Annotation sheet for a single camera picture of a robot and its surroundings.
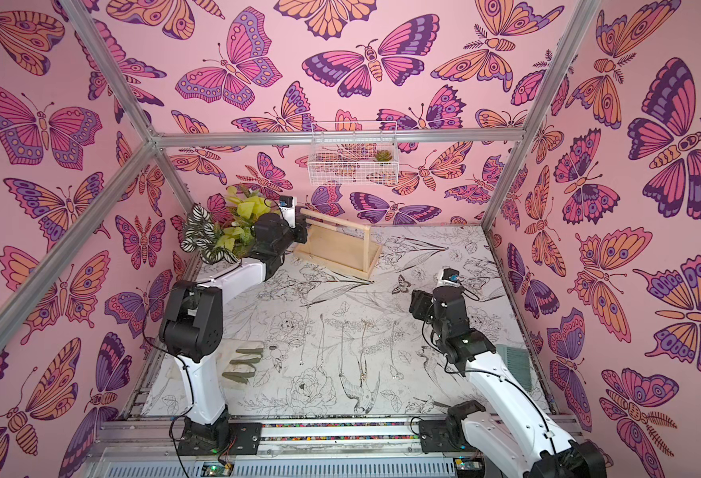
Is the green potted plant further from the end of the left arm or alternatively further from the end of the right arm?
the end of the right arm

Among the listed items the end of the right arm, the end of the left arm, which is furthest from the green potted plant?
the end of the right arm

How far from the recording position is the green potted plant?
0.88 metres
